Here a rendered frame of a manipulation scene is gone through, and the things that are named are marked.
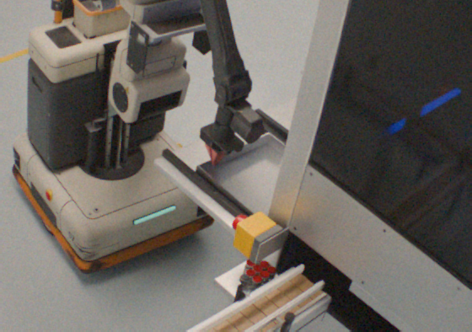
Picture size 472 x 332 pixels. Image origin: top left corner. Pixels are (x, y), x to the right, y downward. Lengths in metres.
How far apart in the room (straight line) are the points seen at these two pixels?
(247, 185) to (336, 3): 0.74
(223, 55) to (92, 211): 1.10
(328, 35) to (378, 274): 0.50
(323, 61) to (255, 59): 2.78
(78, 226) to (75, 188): 0.19
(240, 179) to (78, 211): 0.88
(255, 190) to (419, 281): 0.64
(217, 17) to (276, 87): 2.27
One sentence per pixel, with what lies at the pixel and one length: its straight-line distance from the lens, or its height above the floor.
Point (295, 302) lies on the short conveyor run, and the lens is 1.58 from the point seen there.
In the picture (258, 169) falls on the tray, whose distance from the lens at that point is 2.01.
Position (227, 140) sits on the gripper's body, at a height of 1.00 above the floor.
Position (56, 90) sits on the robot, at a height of 0.67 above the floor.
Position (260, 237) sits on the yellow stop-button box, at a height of 1.03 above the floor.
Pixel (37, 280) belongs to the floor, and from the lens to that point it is 2.82.
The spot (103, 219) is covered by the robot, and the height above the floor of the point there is 0.28.
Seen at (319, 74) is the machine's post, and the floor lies 1.41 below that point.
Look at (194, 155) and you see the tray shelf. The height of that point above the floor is 0.88.
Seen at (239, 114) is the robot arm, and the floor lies 1.11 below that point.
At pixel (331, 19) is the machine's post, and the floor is 1.53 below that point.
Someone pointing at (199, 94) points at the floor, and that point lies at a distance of 3.82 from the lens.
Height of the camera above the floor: 2.14
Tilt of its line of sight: 38 degrees down
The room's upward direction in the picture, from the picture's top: 11 degrees clockwise
